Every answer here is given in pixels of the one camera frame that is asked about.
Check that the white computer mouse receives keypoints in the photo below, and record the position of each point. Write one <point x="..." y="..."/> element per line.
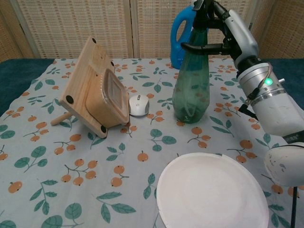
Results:
<point x="139" y="105"/>

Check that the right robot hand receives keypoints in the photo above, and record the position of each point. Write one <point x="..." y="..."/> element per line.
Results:
<point x="242" y="35"/>

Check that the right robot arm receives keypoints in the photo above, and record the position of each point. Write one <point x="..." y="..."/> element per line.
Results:
<point x="273" y="111"/>

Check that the bamboo folding screen panel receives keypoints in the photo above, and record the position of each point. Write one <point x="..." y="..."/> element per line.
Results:
<point x="280" y="26"/>
<point x="154" y="28"/>
<point x="71" y="26"/>
<point x="9" y="35"/>

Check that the green spray bottle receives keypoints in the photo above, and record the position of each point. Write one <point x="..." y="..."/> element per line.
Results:
<point x="190" y="95"/>

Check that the blue pump detergent bottle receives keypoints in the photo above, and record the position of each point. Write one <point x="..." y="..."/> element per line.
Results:
<point x="178" y="47"/>

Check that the floral tablecloth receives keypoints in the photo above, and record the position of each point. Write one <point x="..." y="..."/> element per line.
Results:
<point x="107" y="166"/>

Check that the white paper bowl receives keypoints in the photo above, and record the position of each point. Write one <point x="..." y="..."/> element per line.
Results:
<point x="209" y="192"/>

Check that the wooden board rack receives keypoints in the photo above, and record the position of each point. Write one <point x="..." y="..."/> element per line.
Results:
<point x="80" y="78"/>

